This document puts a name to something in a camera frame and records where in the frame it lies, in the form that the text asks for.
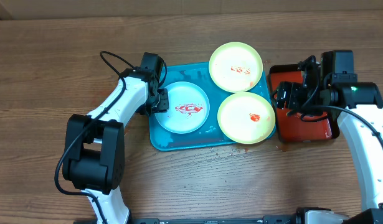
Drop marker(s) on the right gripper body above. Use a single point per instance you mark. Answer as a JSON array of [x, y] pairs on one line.
[[298, 98]]

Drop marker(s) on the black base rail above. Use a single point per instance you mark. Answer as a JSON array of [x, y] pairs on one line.
[[268, 219]]

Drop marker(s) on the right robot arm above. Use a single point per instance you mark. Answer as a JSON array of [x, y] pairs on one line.
[[330, 90]]

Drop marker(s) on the light blue plate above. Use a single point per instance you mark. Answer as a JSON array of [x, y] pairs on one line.
[[188, 110]]

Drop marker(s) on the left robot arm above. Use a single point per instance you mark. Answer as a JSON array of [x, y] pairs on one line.
[[93, 161]]

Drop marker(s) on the yellow plate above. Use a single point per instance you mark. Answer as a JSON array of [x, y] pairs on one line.
[[235, 67], [246, 118]]

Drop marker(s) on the teal plastic tray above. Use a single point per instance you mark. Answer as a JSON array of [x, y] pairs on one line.
[[209, 134]]

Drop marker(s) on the red black tray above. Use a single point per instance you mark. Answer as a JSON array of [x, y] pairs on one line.
[[291, 128]]

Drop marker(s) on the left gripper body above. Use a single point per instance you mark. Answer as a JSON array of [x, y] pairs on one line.
[[159, 104]]

